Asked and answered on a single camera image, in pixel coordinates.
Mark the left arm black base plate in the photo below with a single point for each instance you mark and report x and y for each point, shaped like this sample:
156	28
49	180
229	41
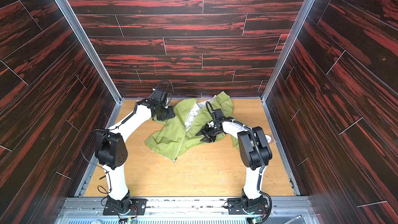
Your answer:
133	206

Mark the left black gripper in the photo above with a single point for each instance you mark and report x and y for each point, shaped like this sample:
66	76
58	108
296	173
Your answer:
166	113

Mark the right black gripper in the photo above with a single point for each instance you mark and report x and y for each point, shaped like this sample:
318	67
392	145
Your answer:
206	132

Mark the metal front rail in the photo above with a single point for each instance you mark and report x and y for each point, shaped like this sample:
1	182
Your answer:
187	210

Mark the green jacket with cartoon print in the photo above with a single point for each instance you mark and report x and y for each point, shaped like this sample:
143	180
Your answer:
179	134

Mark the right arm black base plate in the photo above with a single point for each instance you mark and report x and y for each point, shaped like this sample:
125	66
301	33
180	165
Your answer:
243	206

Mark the small white tape roll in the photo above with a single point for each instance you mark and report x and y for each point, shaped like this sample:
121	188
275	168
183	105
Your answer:
269	138

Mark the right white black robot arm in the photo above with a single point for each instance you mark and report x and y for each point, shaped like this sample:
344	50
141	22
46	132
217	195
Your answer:
255	153

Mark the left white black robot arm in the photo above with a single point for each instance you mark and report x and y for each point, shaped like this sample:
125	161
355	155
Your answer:
111	150

